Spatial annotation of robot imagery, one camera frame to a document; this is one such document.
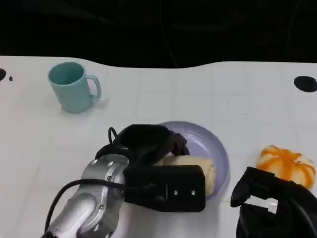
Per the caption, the beige towel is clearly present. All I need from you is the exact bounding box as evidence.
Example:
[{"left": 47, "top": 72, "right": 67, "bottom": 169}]
[{"left": 157, "top": 155, "right": 215, "bottom": 196}]

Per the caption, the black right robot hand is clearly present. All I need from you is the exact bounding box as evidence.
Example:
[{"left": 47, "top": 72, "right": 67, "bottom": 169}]
[{"left": 230, "top": 166, "right": 317, "bottom": 238}]

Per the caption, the black backdrop cloth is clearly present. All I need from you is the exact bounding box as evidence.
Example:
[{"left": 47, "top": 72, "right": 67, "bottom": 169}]
[{"left": 0, "top": 0, "right": 317, "bottom": 69}]

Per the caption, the orange and white bread roll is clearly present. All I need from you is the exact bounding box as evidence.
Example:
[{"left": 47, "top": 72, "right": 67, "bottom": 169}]
[{"left": 256, "top": 145, "right": 317, "bottom": 190}]

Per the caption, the pale green mug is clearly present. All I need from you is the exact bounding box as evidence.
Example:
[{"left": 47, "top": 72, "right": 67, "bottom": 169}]
[{"left": 47, "top": 61, "right": 102, "bottom": 114}]

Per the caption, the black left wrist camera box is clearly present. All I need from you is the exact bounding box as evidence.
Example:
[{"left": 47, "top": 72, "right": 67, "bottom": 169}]
[{"left": 123, "top": 165, "right": 206, "bottom": 213}]

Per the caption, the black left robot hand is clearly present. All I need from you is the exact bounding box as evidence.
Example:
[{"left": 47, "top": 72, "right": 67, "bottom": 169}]
[{"left": 112, "top": 123, "right": 191, "bottom": 170}]

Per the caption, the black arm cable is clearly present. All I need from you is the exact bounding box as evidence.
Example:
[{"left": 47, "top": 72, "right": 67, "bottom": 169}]
[{"left": 44, "top": 178, "right": 159, "bottom": 235}]

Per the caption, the lilac plate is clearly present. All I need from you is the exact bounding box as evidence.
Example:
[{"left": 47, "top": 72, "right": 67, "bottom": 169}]
[{"left": 156, "top": 120, "right": 230, "bottom": 199}]

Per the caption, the looped black wrist cable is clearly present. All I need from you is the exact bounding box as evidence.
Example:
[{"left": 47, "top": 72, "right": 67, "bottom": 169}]
[{"left": 95, "top": 126, "right": 129, "bottom": 159}]

